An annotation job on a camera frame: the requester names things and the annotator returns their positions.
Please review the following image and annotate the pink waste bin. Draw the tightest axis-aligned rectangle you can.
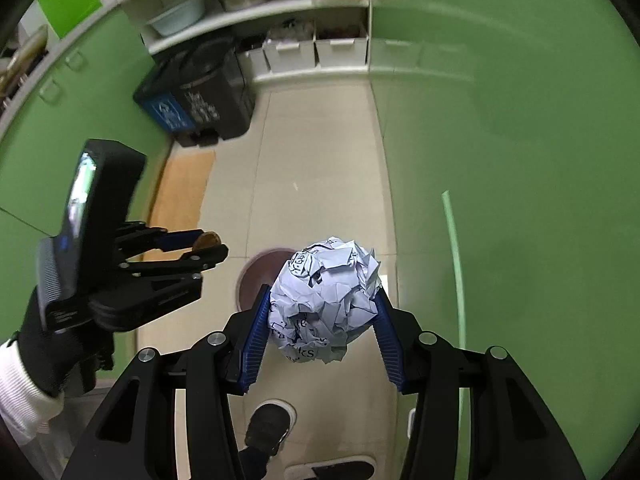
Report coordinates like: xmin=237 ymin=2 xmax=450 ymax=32
xmin=235 ymin=247 xmax=301 ymax=313

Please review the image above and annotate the person's left forearm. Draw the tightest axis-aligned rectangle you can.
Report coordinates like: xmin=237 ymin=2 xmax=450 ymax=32
xmin=0 ymin=340 xmax=66 ymax=436

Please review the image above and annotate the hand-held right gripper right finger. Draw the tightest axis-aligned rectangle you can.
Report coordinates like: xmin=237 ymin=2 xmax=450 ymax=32
xmin=372 ymin=290 xmax=586 ymax=480

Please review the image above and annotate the person's left black sneaker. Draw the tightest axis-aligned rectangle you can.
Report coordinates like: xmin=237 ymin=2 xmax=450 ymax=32
xmin=244 ymin=400 xmax=297 ymax=453

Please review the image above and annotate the black pedal bin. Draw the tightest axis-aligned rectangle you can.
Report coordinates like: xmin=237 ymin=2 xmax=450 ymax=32
xmin=132 ymin=35 xmax=257 ymax=148

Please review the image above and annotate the person's left hand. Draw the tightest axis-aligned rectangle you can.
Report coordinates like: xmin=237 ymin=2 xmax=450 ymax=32
xmin=7 ymin=287 xmax=115 ymax=398

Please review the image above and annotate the white open shelf unit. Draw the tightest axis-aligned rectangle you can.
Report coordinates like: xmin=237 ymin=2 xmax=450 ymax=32
xmin=120 ymin=0 xmax=372 ymax=91

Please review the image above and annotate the paper ball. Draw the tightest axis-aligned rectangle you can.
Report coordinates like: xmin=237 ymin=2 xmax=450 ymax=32
xmin=268 ymin=237 xmax=382 ymax=365

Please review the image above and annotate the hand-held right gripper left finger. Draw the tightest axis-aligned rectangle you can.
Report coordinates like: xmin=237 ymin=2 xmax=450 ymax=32
xmin=61 ymin=284 xmax=273 ymax=480

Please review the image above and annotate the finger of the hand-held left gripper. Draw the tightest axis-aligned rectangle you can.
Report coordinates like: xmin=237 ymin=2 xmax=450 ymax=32
xmin=117 ymin=222 xmax=203 ymax=260
xmin=117 ymin=244 xmax=230 ymax=318

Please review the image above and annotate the person's left leg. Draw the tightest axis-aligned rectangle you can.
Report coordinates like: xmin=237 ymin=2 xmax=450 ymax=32
xmin=237 ymin=447 xmax=281 ymax=480

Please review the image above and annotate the orange floor mat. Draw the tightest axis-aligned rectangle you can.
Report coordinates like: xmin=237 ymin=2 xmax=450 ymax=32
xmin=149 ymin=152 xmax=217 ymax=233

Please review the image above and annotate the green cabinet with handles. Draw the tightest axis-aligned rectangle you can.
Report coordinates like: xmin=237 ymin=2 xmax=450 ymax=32
xmin=0 ymin=10 xmax=176 ymax=241

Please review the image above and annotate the pale green basin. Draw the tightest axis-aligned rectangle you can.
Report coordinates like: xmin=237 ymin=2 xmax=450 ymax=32
xmin=145 ymin=0 xmax=206 ymax=36

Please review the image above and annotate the green counter cabinet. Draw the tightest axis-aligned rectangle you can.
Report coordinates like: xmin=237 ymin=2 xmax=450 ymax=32
xmin=370 ymin=0 xmax=640 ymax=480

